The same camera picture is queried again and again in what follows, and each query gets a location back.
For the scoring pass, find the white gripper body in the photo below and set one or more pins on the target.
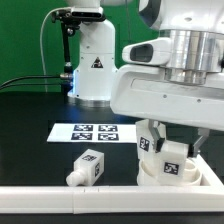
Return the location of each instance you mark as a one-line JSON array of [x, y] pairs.
[[142, 92]]

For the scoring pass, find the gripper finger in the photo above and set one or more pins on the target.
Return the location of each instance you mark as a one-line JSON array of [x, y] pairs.
[[158, 141], [194, 149]]

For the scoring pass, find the white round stool seat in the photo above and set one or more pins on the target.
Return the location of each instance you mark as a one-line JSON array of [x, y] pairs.
[[147, 176]]

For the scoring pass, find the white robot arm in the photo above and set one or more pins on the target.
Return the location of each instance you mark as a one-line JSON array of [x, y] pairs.
[[175, 78]]

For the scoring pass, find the white L-shaped fence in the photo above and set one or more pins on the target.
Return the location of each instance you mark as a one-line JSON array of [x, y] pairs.
[[207, 197]]

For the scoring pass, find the white marker sheet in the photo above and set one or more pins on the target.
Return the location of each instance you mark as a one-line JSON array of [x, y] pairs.
[[96, 133]]

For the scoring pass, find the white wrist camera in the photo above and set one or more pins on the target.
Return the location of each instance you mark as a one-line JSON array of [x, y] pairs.
[[153, 52]]

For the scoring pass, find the black camera on stand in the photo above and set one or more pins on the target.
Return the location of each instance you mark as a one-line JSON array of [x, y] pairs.
[[71, 22]]

